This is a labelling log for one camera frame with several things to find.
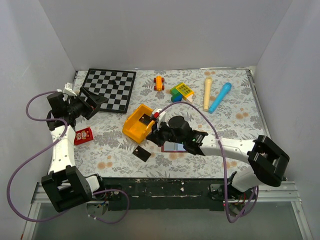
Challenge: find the floral table mat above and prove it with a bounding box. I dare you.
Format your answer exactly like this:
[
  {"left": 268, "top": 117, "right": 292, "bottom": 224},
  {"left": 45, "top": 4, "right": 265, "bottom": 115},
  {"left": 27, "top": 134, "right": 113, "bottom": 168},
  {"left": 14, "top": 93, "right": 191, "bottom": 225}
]
[{"left": 74, "top": 68, "right": 268, "bottom": 178}]

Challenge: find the black white chessboard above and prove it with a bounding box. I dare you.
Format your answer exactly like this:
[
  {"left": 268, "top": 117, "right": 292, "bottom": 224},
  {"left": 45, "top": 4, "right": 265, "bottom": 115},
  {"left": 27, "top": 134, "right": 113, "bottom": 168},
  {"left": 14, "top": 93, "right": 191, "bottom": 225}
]
[{"left": 82, "top": 68, "right": 136, "bottom": 114}]

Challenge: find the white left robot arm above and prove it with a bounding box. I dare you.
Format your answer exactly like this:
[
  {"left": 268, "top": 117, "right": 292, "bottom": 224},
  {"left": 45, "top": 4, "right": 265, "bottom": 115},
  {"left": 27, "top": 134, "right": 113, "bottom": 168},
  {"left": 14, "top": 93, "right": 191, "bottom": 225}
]
[{"left": 41, "top": 83, "right": 108, "bottom": 213}]

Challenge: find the black front table rail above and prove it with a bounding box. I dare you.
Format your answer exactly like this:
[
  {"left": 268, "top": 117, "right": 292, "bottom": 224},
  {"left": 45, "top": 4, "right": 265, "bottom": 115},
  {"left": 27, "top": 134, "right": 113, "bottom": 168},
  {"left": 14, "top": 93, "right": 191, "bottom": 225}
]
[{"left": 43, "top": 176, "right": 287, "bottom": 212}]

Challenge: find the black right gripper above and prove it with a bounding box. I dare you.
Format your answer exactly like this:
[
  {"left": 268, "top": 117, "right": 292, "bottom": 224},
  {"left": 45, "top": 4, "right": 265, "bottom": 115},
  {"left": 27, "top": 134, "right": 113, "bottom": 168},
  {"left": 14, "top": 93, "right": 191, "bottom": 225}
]
[{"left": 145, "top": 119, "right": 185, "bottom": 148}]

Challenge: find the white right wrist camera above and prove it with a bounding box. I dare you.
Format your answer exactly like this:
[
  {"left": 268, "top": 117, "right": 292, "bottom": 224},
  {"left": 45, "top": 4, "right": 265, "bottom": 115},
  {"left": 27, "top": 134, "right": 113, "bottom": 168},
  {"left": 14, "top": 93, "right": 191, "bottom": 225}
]
[{"left": 151, "top": 108, "right": 166, "bottom": 123}]

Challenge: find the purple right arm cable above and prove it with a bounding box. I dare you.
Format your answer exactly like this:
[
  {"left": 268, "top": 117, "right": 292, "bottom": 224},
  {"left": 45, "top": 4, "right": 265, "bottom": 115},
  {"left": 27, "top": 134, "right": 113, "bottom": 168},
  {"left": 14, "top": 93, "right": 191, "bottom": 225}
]
[{"left": 152, "top": 101, "right": 260, "bottom": 224}]

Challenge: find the blue toy microphone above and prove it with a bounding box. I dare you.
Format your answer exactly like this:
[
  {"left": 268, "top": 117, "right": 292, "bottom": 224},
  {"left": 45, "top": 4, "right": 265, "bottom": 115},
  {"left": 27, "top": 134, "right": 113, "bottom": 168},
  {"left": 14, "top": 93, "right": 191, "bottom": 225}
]
[{"left": 208, "top": 82, "right": 232, "bottom": 114}]

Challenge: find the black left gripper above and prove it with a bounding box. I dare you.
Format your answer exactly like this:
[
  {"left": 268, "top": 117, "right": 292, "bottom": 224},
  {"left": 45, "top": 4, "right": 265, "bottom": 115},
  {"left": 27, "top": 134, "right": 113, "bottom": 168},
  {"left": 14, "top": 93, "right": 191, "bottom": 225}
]
[{"left": 67, "top": 87, "right": 108, "bottom": 120}]

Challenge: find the colourful toy block house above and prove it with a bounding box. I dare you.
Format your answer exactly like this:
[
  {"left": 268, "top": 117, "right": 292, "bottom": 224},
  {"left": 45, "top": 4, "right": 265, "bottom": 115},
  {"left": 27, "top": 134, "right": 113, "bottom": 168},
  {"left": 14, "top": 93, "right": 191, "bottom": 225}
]
[{"left": 170, "top": 82, "right": 195, "bottom": 103}]

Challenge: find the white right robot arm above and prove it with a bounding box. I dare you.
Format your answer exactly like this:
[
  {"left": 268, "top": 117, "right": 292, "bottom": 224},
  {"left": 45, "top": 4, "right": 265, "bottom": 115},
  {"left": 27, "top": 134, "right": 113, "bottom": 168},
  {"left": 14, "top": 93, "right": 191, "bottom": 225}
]
[{"left": 146, "top": 116, "right": 290, "bottom": 199}]

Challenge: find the black block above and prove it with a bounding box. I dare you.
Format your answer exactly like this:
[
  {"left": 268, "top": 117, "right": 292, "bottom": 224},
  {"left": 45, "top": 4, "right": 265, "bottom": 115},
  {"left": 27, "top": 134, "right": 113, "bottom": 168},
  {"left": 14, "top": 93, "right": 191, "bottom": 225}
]
[{"left": 139, "top": 113, "right": 154, "bottom": 126}]

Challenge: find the orange toy car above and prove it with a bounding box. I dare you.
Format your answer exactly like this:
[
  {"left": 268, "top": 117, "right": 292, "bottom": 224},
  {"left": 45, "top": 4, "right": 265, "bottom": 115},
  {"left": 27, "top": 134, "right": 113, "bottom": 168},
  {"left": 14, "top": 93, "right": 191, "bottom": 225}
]
[{"left": 153, "top": 75, "right": 165, "bottom": 92}]

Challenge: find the cream toy microphone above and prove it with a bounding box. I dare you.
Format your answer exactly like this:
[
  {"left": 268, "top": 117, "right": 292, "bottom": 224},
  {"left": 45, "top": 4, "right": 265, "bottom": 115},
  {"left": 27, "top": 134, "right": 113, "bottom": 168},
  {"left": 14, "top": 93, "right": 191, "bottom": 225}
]
[{"left": 203, "top": 76, "right": 213, "bottom": 112}]

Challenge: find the red leather card holder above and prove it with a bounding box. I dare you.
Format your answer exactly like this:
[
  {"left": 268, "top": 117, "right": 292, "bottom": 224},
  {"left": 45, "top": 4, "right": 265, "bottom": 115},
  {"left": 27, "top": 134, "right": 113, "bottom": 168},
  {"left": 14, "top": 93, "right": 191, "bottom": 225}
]
[{"left": 161, "top": 142, "right": 186, "bottom": 153}]

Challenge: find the yellow plastic bin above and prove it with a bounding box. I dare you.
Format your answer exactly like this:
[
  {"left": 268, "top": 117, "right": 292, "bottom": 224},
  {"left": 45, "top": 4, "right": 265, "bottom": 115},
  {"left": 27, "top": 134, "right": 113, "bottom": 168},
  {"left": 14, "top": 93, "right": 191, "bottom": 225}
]
[{"left": 122, "top": 104, "right": 155, "bottom": 144}]

